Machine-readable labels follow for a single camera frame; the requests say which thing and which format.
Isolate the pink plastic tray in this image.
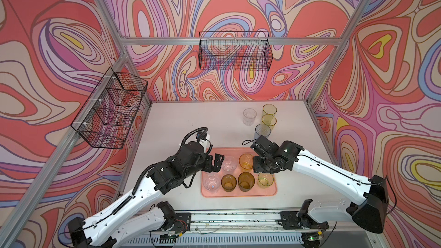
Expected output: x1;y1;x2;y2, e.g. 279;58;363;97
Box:
201;147;277;198

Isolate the back black wire basket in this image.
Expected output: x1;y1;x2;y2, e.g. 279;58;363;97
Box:
198;30;273;71

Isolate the left black wire basket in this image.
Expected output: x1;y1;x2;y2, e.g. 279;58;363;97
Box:
71;68;148;149

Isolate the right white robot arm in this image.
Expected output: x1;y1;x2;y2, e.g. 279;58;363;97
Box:
248;135;389;234

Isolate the yellow glass back right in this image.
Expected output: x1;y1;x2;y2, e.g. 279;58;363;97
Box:
262;104;277;116

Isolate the olive glass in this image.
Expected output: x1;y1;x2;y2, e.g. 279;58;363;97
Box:
238;172;255;192

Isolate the aluminium front rail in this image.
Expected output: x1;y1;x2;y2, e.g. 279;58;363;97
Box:
92;208;380;248

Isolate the clear glass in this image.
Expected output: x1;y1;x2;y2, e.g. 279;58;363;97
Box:
243;108;257;126
221;156;238;172
202;173;221;193

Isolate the amber glass row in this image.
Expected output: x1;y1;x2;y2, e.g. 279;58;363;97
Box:
239;153;253;172

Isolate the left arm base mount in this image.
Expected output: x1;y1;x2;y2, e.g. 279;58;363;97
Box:
153;212;191;234

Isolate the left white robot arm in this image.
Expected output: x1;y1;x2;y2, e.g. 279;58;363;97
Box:
68;141;225;248

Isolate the yellow green glass right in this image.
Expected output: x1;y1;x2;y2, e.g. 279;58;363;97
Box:
261;114;277;130

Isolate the blue tinted glass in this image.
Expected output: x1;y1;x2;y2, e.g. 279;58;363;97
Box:
254;124;272;140

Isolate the light green glass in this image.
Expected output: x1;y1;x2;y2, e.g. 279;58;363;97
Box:
257;173;274;188

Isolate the black wire basket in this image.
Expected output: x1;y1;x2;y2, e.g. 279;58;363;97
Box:
71;68;148;149
198;30;273;71

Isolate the brown glass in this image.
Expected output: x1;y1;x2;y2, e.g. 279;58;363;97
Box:
221;174;237;192

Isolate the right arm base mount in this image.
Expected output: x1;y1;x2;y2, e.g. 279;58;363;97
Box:
277;211;329;231

